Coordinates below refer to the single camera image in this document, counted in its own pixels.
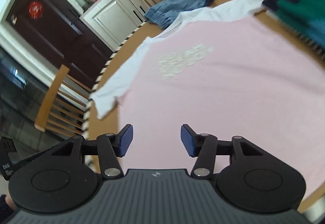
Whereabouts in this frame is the pink and white t-shirt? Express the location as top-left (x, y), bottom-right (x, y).
top-left (91, 0), bottom-right (324, 194)

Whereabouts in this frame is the white kitchen cabinet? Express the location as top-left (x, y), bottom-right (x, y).
top-left (79, 0), bottom-right (232, 52)

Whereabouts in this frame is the dark brown door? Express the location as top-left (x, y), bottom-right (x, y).
top-left (7, 0), bottom-right (112, 87)

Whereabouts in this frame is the blue denim garment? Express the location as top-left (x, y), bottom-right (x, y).
top-left (144, 0), bottom-right (214, 30)

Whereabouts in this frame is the navy green knit sweater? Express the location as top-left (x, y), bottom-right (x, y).
top-left (263, 0), bottom-right (324, 49)

